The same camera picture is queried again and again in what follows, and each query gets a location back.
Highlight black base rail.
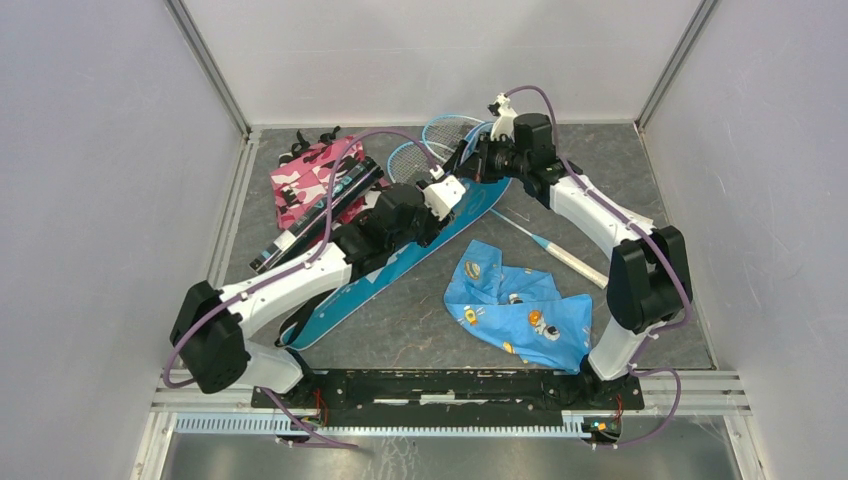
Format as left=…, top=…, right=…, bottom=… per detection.
left=251, top=369, right=645, bottom=434

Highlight blue sport racket bag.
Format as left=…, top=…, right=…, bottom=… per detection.
left=275, top=121, right=492, bottom=350

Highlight pink camouflage shorts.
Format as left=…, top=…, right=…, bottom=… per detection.
left=270, top=127, right=366, bottom=230

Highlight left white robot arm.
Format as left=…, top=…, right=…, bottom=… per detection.
left=162, top=175, right=466, bottom=408

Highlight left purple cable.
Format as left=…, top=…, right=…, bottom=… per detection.
left=162, top=129, right=442, bottom=448

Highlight front blue badminton racket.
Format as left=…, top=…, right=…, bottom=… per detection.
left=387, top=142, right=608, bottom=289

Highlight blue astronaut print cloth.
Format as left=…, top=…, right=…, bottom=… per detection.
left=443, top=240, right=593, bottom=375

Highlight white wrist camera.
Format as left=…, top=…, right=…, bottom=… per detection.
left=488, top=93, right=518, bottom=141
left=423, top=174, right=466, bottom=220

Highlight rear blue badminton racket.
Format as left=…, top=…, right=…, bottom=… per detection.
left=422, top=114, right=484, bottom=163

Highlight black shuttlecock tube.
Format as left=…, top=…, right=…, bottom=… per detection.
left=249, top=156, right=384, bottom=274

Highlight blue badminton racket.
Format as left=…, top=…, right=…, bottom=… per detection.
left=387, top=142, right=608, bottom=289
left=422, top=114, right=484, bottom=163

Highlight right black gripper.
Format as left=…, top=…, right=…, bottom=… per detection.
left=455, top=132, right=530, bottom=184

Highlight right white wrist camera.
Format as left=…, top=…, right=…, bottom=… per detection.
left=488, top=93, right=518, bottom=141

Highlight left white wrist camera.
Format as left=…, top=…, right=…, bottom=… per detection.
left=423, top=174, right=466, bottom=220

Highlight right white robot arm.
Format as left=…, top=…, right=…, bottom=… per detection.
left=446, top=113, right=693, bottom=408

